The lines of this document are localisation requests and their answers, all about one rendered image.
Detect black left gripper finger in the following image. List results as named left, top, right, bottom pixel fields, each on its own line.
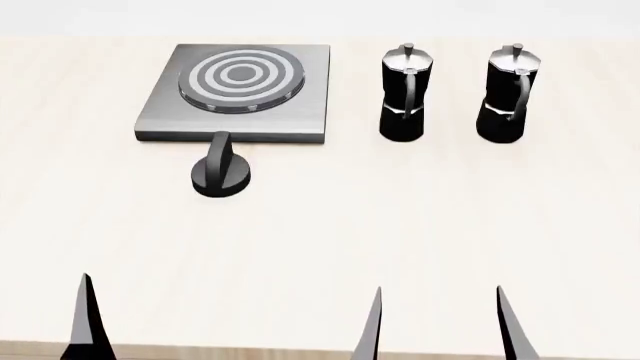
left=59, top=272, right=118, bottom=360

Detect black moka pot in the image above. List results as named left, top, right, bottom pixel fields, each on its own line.
left=378, top=42, right=435, bottom=143
left=475, top=42, right=543, bottom=144

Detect grey square stove base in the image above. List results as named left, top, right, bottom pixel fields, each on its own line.
left=135, top=43, right=332, bottom=145

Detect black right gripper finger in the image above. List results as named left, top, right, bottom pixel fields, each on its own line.
left=496, top=285, right=543, bottom=360
left=349, top=285, right=384, bottom=360

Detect round ringed stove burner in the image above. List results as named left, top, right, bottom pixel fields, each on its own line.
left=177, top=48, right=306, bottom=114

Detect black stove knob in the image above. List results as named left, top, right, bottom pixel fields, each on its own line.
left=190, top=130, right=253, bottom=199

